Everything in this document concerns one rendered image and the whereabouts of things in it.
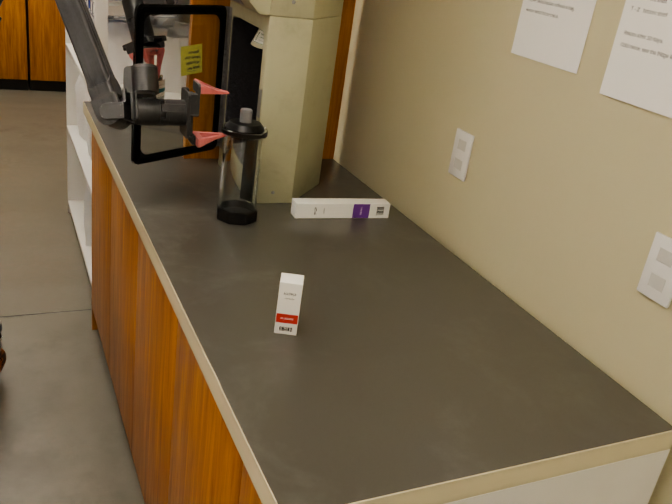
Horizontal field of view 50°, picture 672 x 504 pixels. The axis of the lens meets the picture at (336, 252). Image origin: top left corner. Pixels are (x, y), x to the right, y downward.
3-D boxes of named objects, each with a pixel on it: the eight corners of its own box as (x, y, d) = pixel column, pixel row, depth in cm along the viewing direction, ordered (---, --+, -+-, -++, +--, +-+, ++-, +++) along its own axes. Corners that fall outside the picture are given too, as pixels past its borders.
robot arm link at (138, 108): (129, 126, 156) (134, 122, 151) (127, 95, 156) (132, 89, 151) (161, 127, 159) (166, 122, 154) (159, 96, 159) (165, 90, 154)
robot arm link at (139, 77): (115, 126, 161) (99, 120, 152) (112, 75, 160) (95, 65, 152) (167, 122, 159) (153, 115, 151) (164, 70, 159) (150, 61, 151)
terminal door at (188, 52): (216, 148, 208) (227, 5, 191) (132, 165, 184) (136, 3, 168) (214, 148, 208) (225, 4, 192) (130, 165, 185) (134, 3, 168)
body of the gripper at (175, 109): (196, 93, 154) (162, 92, 151) (194, 139, 158) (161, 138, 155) (189, 86, 160) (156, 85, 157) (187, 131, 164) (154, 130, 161)
